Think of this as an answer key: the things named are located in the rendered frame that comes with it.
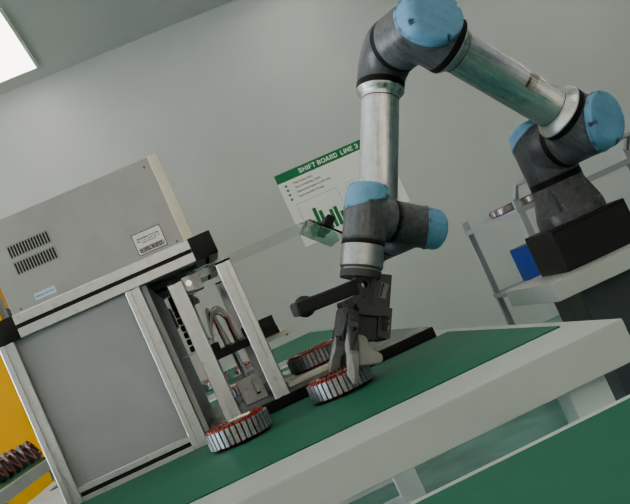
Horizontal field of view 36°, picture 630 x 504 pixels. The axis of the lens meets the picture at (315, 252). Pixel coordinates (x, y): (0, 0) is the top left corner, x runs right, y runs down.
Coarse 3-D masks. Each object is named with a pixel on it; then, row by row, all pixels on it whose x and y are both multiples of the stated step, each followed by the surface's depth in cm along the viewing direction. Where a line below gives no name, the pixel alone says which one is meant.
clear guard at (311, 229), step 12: (288, 228) 195; (300, 228) 203; (312, 228) 203; (324, 228) 198; (264, 240) 194; (276, 240) 206; (324, 240) 214; (336, 240) 208; (240, 252) 195; (252, 252) 209; (204, 276) 216
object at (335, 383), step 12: (336, 372) 165; (360, 372) 158; (312, 384) 159; (324, 384) 157; (336, 384) 156; (348, 384) 156; (360, 384) 157; (312, 396) 159; (324, 396) 157; (336, 396) 157
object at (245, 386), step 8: (248, 376) 199; (256, 376) 199; (240, 384) 199; (248, 384) 199; (240, 392) 199; (248, 392) 199; (256, 392) 199; (264, 392) 199; (248, 400) 199; (256, 400) 199
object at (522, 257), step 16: (624, 144) 427; (624, 160) 429; (592, 176) 426; (512, 208) 477; (528, 208) 422; (464, 224) 507; (528, 224) 422; (480, 256) 507; (512, 256) 500; (528, 256) 478; (528, 272) 488; (496, 288) 506; (512, 320) 505
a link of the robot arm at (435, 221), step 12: (408, 204) 169; (408, 216) 167; (420, 216) 168; (432, 216) 169; (444, 216) 171; (408, 228) 167; (420, 228) 168; (432, 228) 169; (444, 228) 170; (396, 240) 168; (408, 240) 168; (420, 240) 169; (432, 240) 170; (444, 240) 171; (396, 252) 175
